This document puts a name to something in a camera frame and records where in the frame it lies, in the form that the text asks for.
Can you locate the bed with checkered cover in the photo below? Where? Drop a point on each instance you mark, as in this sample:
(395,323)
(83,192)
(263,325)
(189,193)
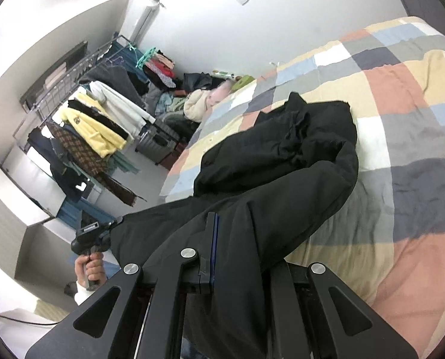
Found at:
(413,157)

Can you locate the person's left hand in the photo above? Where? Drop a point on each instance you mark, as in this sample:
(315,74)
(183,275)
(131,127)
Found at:
(82,269)

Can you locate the white hoodie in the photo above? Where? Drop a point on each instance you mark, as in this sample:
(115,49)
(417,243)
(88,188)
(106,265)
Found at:
(125,104)

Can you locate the blue storage box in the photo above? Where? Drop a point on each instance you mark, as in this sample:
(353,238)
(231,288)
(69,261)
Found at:
(76,211)

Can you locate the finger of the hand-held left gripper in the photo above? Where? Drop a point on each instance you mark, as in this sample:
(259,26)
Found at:
(321,288)
(215,246)

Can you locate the white wall pipe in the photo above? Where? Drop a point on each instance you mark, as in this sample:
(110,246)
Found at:
(145,18)

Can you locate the teal garment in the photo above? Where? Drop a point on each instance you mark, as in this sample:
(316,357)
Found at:
(123,164)

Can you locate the black bag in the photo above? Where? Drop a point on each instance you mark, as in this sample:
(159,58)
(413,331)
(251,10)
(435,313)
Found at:
(196,81)

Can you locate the pile of mixed clothes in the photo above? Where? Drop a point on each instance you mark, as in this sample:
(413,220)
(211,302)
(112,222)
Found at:
(170,103)

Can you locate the black puffer jacket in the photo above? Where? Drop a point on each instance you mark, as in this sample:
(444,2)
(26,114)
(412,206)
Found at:
(263,157)

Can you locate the yellow fleece jacket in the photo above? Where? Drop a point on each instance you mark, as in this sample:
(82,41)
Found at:
(95,131)

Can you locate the dark grey hanging garment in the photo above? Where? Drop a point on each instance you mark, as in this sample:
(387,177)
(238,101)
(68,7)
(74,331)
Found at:
(114,78)

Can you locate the white wardrobe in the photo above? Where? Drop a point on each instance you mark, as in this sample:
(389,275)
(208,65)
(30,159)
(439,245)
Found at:
(16,202)

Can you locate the dark grey suitcase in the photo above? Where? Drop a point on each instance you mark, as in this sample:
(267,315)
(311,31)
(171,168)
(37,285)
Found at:
(157,142)

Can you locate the brown checked garment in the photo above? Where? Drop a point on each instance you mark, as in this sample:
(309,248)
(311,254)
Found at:
(87,157)

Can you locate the cream fleece garment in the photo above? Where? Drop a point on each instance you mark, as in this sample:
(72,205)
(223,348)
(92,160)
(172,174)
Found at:
(196,106)

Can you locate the metal clothes rack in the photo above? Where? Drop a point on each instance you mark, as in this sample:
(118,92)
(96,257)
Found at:
(57,97)

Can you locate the green clip hanger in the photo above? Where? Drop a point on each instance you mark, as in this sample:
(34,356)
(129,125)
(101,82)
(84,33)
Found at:
(145,57)

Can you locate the dark red box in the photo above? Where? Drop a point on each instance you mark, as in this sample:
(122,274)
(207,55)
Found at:
(172,159)

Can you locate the dark navy garment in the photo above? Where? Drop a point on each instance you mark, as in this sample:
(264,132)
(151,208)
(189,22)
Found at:
(57,160)

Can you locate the person's left forearm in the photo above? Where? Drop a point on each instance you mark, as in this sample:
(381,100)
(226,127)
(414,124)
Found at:
(82,293)

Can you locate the hanging small clothes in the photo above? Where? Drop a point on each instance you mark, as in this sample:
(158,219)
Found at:
(162,71)

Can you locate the pink cloth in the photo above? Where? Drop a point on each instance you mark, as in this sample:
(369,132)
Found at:
(220,91)

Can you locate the black trimmed garment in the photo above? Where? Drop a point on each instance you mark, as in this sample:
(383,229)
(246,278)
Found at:
(106,119)

